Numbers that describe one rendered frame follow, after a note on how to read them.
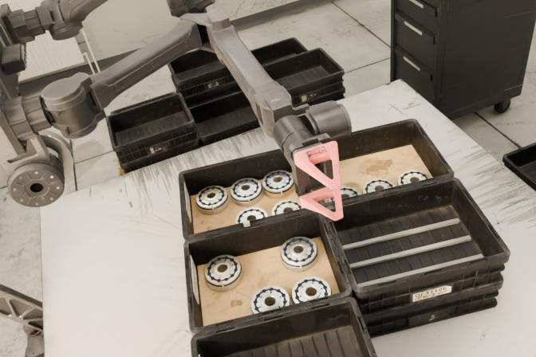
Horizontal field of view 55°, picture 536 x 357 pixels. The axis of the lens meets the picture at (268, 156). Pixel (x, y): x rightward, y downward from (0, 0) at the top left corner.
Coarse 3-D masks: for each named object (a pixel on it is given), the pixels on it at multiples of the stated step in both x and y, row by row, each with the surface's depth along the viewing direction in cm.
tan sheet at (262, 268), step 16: (320, 240) 150; (240, 256) 150; (256, 256) 149; (272, 256) 148; (320, 256) 146; (256, 272) 145; (272, 272) 144; (288, 272) 143; (304, 272) 143; (320, 272) 142; (208, 288) 143; (240, 288) 141; (256, 288) 141; (288, 288) 139; (336, 288) 137; (208, 304) 139; (224, 304) 138; (240, 304) 138; (272, 304) 136; (208, 320) 135; (224, 320) 134
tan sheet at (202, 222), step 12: (228, 192) 171; (192, 204) 169; (228, 204) 167; (264, 204) 165; (192, 216) 165; (204, 216) 164; (216, 216) 164; (228, 216) 163; (204, 228) 160; (216, 228) 160
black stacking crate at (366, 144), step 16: (384, 128) 170; (400, 128) 171; (416, 128) 168; (352, 144) 172; (368, 144) 173; (384, 144) 174; (400, 144) 176; (416, 144) 172; (432, 160) 160; (432, 176) 164
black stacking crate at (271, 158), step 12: (264, 156) 168; (276, 156) 169; (216, 168) 168; (228, 168) 168; (240, 168) 169; (252, 168) 170; (264, 168) 171; (276, 168) 172; (288, 168) 173; (192, 180) 169; (204, 180) 170; (216, 180) 171; (228, 180) 172; (192, 192) 172; (192, 228) 160
